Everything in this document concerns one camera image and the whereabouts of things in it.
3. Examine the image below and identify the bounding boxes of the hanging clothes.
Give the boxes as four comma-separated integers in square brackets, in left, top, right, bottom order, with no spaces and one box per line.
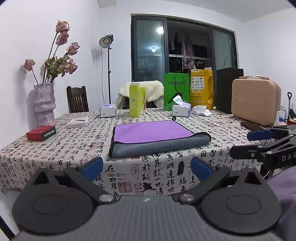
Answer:
[168,32,197,70]

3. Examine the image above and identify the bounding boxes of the yellow paper bag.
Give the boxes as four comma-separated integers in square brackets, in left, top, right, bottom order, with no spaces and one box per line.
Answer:
[189,68,214,111]

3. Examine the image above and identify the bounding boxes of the black paper bag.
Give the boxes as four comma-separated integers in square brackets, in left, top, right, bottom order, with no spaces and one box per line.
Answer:
[216,57,244,115]

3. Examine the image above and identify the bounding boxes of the black handled tool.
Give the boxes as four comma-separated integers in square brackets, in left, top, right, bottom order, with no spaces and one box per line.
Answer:
[286,92,293,121]

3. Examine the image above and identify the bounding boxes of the green paper bag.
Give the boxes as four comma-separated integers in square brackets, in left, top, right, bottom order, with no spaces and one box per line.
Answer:
[163,72,191,111]

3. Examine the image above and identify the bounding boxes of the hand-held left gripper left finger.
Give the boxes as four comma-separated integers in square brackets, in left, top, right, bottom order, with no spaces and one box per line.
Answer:
[28,157,116,205]

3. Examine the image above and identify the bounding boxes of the white and purple tissue box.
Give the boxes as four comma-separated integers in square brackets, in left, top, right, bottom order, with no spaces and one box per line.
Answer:
[99,104,117,118]
[171,95,192,117]

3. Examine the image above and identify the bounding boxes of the crumpled white tissue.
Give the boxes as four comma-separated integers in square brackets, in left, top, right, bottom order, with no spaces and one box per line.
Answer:
[192,105,211,117]

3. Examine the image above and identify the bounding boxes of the cream fleece cloth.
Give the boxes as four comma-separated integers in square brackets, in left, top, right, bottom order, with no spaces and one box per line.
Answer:
[116,80,165,110]

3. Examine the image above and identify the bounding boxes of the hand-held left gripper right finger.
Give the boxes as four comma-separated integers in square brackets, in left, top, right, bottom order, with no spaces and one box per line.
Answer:
[178,156,267,205]

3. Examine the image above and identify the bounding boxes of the pink speckled ceramic vase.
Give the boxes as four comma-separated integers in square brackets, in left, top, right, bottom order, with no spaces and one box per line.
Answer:
[33,82,57,133]

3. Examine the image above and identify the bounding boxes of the purple and grey towel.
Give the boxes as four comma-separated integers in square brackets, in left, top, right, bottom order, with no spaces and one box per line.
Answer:
[108,117,212,159]

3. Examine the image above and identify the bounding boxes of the red box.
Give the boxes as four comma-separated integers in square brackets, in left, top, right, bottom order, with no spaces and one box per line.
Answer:
[26,125,57,142]

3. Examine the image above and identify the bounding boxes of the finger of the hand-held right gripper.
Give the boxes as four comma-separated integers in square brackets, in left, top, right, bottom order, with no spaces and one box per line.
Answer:
[247,125,296,141]
[229,134,296,160]

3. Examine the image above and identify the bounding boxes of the black-framed sliding glass door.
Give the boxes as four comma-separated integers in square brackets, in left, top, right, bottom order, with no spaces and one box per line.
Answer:
[130,14,239,82]

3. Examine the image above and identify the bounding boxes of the studio light on stand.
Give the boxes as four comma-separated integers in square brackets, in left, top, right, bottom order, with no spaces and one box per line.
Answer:
[99,34,114,105]

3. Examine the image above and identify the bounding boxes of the white flat box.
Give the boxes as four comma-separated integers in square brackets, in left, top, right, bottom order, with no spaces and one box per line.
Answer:
[68,116,89,129]

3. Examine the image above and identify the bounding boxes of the pink hard-shell suitcase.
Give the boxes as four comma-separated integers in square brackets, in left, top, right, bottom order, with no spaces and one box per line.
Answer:
[231,75,282,126]

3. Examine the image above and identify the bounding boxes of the yellow-green carton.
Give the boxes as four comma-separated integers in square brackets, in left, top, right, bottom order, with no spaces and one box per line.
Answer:
[129,82,147,118]

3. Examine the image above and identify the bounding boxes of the dried pink roses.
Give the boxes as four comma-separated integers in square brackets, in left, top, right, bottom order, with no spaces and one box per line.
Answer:
[24,20,81,84]

